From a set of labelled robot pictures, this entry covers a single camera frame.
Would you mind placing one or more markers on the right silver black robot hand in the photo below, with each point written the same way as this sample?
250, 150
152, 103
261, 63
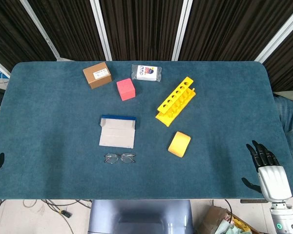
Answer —
273, 180

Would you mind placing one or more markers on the thin wire-frame eyeglasses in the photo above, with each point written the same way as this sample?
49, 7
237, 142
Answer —
111, 158

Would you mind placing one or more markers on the grey box with blue edge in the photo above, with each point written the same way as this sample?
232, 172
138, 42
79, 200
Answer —
117, 136

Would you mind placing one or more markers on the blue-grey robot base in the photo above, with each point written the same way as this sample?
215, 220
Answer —
140, 217

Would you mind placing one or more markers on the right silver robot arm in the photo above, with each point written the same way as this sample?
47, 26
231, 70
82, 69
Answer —
283, 219

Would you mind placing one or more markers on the dark table control panel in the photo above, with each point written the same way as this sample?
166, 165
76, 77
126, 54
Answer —
254, 201

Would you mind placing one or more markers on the person leg in blue jeans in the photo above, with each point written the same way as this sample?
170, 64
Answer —
291, 122

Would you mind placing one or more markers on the teal felt table cloth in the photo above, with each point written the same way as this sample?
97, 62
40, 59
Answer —
51, 122

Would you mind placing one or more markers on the cardboard box with rubbish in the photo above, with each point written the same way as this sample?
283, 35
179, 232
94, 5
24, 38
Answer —
215, 217

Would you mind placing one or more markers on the black power adapter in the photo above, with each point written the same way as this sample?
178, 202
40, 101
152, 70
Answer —
65, 214

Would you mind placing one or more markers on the yellow sponge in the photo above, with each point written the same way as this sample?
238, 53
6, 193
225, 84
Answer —
179, 144

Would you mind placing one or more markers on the dark brown pleated curtain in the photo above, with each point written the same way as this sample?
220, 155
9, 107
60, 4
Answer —
68, 29
141, 29
9, 31
234, 29
288, 63

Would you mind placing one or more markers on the yellow test tube rack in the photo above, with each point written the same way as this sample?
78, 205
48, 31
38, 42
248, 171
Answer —
172, 102

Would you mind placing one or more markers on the brown cardboard box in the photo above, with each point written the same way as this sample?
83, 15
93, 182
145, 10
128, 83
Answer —
97, 75

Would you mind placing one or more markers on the pink foam cube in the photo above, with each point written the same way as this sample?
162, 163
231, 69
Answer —
125, 89

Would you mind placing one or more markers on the white packet in plastic bag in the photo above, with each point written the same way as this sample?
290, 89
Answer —
146, 72

